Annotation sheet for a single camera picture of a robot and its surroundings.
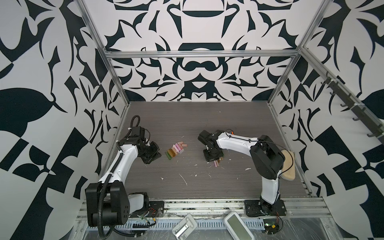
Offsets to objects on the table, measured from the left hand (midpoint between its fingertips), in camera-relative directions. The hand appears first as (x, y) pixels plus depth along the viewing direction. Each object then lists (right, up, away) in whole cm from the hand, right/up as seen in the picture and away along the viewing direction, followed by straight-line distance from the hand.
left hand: (161, 152), depth 83 cm
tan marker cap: (+3, -3, +10) cm, 11 cm away
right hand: (+28, -6, +8) cm, 30 cm away
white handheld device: (+14, -31, -14) cm, 37 cm away
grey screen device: (+37, -29, -16) cm, 49 cm away
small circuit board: (+54, -32, -11) cm, 64 cm away
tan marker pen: (+32, -7, +7) cm, 34 cm away
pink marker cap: (+7, 0, +12) cm, 14 cm away
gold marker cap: (+6, -3, +11) cm, 13 cm away
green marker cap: (+3, -4, +9) cm, 10 cm away
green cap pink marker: (+30, -8, +6) cm, 32 cm away
